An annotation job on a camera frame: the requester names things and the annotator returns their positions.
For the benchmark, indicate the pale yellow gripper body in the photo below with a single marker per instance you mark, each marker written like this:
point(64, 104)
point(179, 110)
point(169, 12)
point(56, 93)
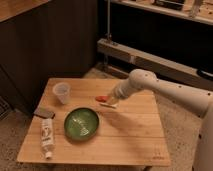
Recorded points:
point(112, 98)

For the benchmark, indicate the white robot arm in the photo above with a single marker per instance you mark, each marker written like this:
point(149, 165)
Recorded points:
point(198, 101)

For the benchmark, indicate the white sponge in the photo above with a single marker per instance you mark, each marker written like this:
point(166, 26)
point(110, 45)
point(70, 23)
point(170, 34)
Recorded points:
point(109, 105)

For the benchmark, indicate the wooden table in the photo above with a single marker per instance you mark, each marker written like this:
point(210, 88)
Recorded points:
point(131, 134)

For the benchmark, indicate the green plate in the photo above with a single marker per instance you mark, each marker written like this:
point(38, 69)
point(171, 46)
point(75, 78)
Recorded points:
point(81, 124)

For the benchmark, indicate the wooden beam shelf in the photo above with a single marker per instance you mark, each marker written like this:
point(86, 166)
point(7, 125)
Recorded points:
point(164, 67)

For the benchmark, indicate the white tube with label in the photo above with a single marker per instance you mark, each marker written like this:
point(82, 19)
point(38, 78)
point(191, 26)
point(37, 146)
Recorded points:
point(47, 138)

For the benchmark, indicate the metal pole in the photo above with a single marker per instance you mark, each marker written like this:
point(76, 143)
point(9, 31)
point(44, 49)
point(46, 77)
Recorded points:
point(108, 20)

